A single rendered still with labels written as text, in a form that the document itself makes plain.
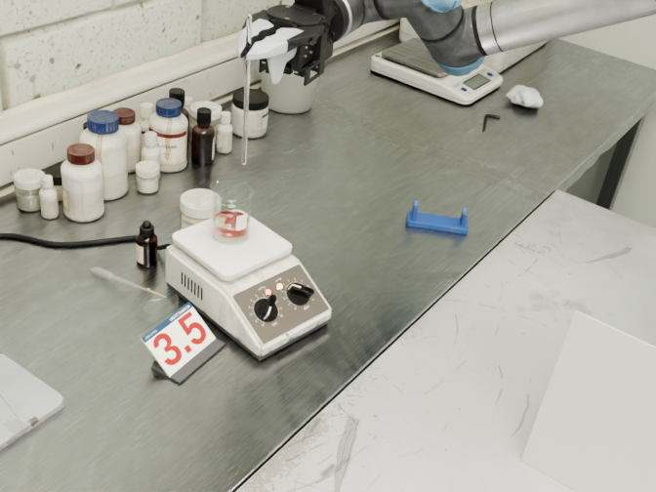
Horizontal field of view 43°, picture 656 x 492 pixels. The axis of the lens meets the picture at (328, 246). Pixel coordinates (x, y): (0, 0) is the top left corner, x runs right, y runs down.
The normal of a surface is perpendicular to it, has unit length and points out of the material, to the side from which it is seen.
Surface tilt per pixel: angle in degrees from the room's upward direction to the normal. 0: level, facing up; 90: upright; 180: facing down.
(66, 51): 90
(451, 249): 0
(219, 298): 90
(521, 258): 0
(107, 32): 90
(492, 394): 0
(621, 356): 90
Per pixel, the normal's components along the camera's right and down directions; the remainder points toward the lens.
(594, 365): -0.57, 0.40
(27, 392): 0.11, -0.82
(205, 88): 0.81, 0.40
